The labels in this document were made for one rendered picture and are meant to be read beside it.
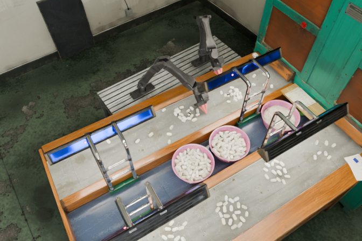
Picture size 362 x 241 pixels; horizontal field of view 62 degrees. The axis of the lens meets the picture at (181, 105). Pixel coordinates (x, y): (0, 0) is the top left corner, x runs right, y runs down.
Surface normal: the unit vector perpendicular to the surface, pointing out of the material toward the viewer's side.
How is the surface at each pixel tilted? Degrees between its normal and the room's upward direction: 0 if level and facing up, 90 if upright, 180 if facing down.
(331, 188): 0
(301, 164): 0
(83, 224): 0
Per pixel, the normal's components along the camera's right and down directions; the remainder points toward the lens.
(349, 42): -0.86, 0.40
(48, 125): 0.00, -0.62
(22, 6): 0.58, 0.64
